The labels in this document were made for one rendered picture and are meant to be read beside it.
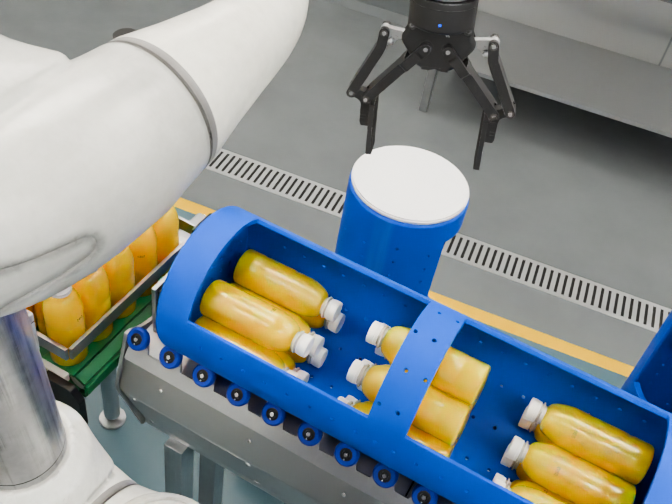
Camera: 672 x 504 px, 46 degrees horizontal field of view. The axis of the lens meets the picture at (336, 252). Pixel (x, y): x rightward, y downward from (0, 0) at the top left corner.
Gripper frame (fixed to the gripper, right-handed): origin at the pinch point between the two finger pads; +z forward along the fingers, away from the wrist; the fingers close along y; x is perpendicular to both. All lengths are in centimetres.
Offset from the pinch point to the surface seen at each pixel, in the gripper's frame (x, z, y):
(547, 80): -271, 114, -45
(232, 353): 0, 44, 26
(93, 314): -13, 53, 58
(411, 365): 1.7, 37.1, -2.7
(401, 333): -6.7, 38.8, -0.3
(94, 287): -13, 46, 56
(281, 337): -4.9, 42.7, 19.3
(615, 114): -254, 118, -76
